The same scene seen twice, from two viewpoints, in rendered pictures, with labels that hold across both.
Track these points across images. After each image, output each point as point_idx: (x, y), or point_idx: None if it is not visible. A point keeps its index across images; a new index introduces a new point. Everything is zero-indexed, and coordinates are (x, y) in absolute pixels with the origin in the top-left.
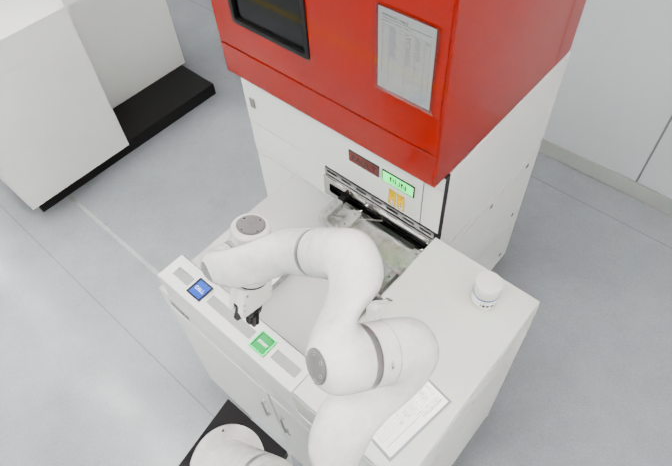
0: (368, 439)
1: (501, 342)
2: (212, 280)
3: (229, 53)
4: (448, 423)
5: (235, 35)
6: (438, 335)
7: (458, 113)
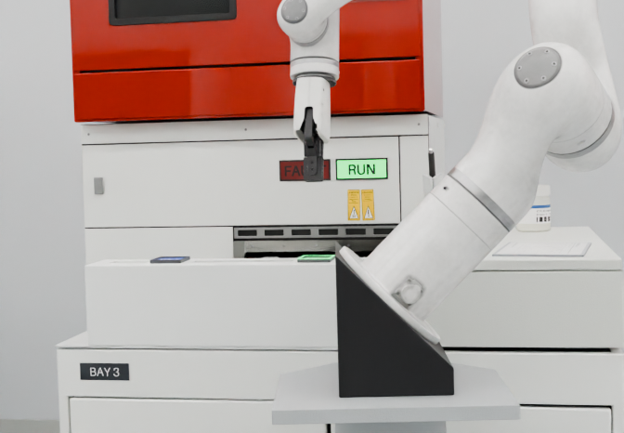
0: None
1: (587, 233)
2: (307, 9)
3: (87, 85)
4: (607, 246)
5: (108, 47)
6: (518, 238)
7: (424, 15)
